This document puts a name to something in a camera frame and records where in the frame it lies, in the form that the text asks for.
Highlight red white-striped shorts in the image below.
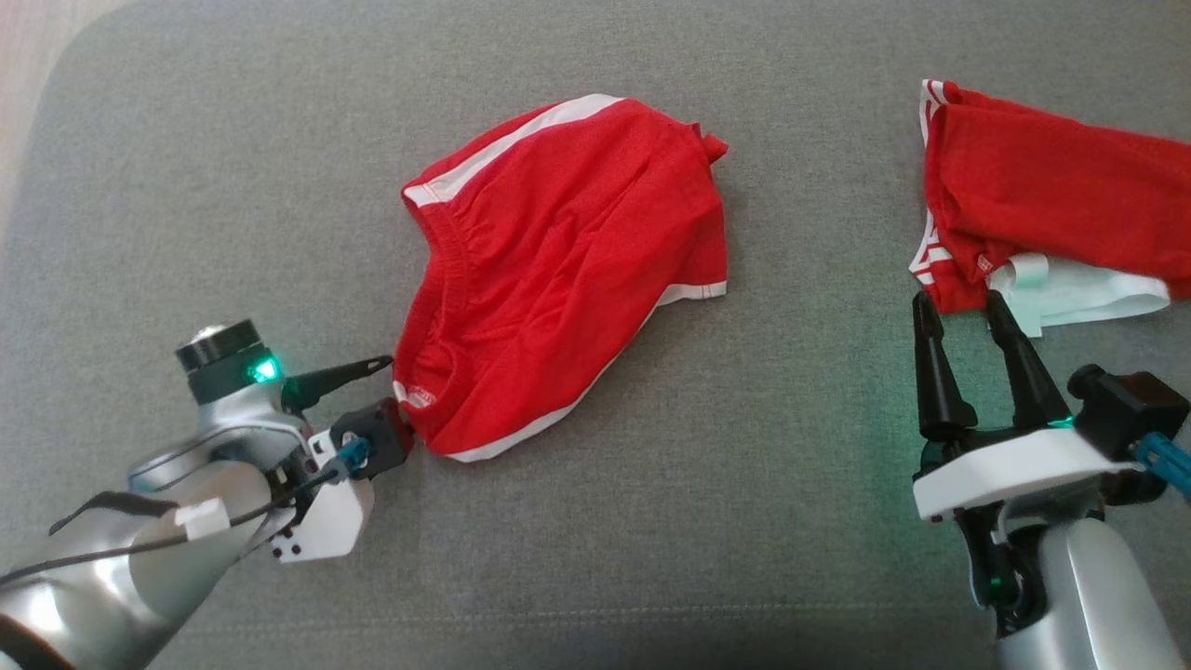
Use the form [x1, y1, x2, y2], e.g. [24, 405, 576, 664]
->
[393, 93, 729, 463]

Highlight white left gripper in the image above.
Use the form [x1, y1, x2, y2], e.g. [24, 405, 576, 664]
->
[273, 355, 395, 564]

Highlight grey sofa chaise cushion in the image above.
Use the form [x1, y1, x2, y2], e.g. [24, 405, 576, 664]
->
[0, 0, 1191, 670]

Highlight red Bulls 23 jersey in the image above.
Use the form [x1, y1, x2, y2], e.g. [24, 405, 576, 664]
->
[910, 79, 1191, 338]

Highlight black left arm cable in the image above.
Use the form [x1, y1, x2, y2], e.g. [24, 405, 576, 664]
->
[0, 435, 375, 589]

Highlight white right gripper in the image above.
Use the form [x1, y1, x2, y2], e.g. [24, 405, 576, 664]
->
[912, 290, 1141, 522]

